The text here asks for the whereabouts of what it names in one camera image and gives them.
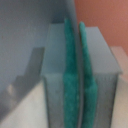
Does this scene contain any grey toy pot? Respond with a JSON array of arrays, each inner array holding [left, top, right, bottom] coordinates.
[[0, 0, 81, 128]]

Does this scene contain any gripper right finger with green pad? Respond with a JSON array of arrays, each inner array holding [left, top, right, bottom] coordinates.
[[79, 22, 121, 128]]

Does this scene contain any gripper left finger with green pad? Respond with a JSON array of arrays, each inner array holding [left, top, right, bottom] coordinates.
[[41, 19, 79, 128]]

